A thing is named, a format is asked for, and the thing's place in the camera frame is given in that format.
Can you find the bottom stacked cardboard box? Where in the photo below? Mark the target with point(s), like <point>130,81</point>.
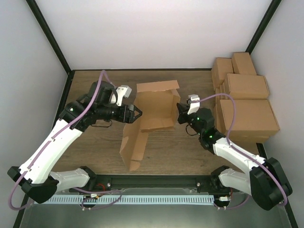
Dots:
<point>256,139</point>

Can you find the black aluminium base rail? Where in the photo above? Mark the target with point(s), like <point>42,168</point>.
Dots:
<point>202,183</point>

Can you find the light blue slotted cable duct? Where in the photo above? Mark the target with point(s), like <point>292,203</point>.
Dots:
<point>134,200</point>

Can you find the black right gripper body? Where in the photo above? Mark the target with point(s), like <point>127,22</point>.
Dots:
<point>195,127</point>

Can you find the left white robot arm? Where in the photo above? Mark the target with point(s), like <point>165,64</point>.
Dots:
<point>104,102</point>

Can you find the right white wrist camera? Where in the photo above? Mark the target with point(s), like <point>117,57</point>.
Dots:
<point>194,102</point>

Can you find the right black frame post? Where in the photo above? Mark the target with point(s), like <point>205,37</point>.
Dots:
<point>274,4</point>

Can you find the large front cardboard box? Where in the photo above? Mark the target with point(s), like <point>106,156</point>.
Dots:
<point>248,117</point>

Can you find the black frame post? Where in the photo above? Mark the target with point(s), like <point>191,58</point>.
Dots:
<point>274,4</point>
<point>48,33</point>

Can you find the brown cardboard box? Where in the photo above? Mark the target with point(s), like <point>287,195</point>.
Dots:
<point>158,103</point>

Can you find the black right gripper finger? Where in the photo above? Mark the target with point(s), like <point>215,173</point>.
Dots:
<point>182,107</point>
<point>183,117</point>

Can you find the rear right cardboard box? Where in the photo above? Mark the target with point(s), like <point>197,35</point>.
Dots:
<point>242,63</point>

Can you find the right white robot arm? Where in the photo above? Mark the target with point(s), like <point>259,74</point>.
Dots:
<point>262,179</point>

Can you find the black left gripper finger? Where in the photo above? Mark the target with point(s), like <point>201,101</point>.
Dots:
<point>136,116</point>
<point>136,110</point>

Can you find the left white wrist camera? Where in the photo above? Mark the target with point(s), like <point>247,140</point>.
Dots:
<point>120,93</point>

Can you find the left black frame post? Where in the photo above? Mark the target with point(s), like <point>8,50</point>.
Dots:
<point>48,33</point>

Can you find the middle folded cardboard box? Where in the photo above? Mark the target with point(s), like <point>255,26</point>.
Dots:
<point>249,87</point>

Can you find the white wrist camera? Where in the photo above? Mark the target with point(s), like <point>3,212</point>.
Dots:
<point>194,102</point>
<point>120,93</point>

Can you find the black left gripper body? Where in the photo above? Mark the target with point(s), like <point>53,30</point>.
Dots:
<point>105,114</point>

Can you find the rear left cardboard box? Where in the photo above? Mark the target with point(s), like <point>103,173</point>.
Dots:
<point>221,67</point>

